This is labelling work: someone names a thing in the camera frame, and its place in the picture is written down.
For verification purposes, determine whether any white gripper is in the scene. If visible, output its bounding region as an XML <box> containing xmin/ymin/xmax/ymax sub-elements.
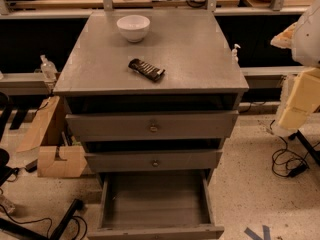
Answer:
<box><xmin>270</xmin><ymin>22</ymin><xmax>320</xmax><ymax>137</ymax></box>

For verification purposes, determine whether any grey bottom drawer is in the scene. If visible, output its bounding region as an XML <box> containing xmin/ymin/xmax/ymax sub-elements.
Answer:
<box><xmin>88</xmin><ymin>170</ymin><xmax>224</xmax><ymax>240</ymax></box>

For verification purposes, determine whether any grey drawer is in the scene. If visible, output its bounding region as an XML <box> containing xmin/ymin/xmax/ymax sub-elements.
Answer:
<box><xmin>85</xmin><ymin>150</ymin><xmax>222</xmax><ymax>172</ymax></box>
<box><xmin>88</xmin><ymin>170</ymin><xmax>224</xmax><ymax>240</ymax></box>
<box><xmin>66</xmin><ymin>111</ymin><xmax>238</xmax><ymax>142</ymax></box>

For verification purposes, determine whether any grey top drawer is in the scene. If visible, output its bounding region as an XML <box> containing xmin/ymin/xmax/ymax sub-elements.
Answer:
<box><xmin>66</xmin><ymin>111</ymin><xmax>238</xmax><ymax>142</ymax></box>

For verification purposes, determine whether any grey drawer cabinet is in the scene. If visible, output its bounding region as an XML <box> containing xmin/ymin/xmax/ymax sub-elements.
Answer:
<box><xmin>53</xmin><ymin>9</ymin><xmax>250</xmax><ymax>240</ymax></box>

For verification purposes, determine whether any grey middle drawer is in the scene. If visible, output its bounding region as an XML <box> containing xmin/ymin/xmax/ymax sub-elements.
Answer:
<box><xmin>85</xmin><ymin>150</ymin><xmax>222</xmax><ymax>172</ymax></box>

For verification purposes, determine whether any white pump bottle right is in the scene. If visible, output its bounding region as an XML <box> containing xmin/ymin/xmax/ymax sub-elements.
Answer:
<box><xmin>231</xmin><ymin>44</ymin><xmax>241</xmax><ymax>62</ymax></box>

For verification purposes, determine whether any black stand leg right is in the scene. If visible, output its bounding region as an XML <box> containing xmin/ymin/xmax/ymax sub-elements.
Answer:
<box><xmin>289</xmin><ymin>131</ymin><xmax>320</xmax><ymax>166</ymax></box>

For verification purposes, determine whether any black stand leg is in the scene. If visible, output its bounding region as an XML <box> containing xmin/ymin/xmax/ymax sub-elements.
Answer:
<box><xmin>0</xmin><ymin>199</ymin><xmax>84</xmax><ymax>240</ymax></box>
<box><xmin>289</xmin><ymin>131</ymin><xmax>320</xmax><ymax>166</ymax></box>

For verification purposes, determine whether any dark striped snack packet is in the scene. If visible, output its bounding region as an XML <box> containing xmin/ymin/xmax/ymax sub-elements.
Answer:
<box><xmin>128</xmin><ymin>58</ymin><xmax>165</xmax><ymax>82</ymax></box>

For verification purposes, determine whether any white ceramic bowl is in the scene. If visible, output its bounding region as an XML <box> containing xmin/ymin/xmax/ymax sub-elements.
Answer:
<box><xmin>117</xmin><ymin>15</ymin><xmax>150</xmax><ymax>43</ymax></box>

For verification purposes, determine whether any clear sanitizer bottle left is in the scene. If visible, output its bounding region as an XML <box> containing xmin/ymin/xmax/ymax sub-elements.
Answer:
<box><xmin>40</xmin><ymin>55</ymin><xmax>58</xmax><ymax>81</ymax></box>

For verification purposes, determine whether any cardboard box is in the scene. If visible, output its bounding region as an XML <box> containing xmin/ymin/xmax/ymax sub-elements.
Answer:
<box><xmin>16</xmin><ymin>96</ymin><xmax>87</xmax><ymax>178</ymax></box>

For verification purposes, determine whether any black stand leg left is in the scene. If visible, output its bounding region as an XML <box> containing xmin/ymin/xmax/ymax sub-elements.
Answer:
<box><xmin>0</xmin><ymin>199</ymin><xmax>84</xmax><ymax>240</ymax></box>

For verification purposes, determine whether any black chair base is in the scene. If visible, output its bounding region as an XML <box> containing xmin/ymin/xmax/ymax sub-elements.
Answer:
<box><xmin>0</xmin><ymin>93</ymin><xmax>20</xmax><ymax>186</ymax></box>

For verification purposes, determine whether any black cable on floor left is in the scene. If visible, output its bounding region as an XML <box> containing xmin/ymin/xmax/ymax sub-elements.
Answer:
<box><xmin>0</xmin><ymin>203</ymin><xmax>88</xmax><ymax>240</ymax></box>

